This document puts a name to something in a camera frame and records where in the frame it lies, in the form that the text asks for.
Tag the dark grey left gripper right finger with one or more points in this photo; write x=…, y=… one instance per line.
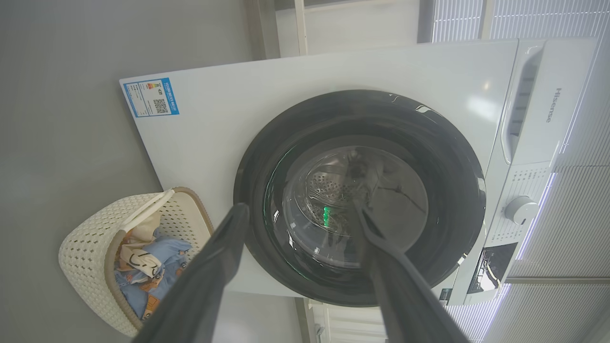
x=405, y=300

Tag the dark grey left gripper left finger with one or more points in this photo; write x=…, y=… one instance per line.
x=200, y=286

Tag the blue garment with orange prints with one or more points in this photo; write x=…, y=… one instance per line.
x=164, y=255

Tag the blue and cream garment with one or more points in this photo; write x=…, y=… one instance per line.
x=136, y=250

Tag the round black glass washer door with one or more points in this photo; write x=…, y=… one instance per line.
x=443, y=190

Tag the white front-load washing machine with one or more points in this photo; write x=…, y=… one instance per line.
x=286, y=81

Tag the black display panel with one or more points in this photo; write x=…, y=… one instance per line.
x=493, y=267

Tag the cream perforated laundry basket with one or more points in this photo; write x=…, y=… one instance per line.
x=86, y=257

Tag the white control knob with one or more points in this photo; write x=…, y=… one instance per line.
x=520, y=210

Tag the blue energy label sticker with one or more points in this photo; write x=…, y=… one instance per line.
x=151, y=97

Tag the white detergent drawer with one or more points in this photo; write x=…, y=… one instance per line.
x=557, y=105

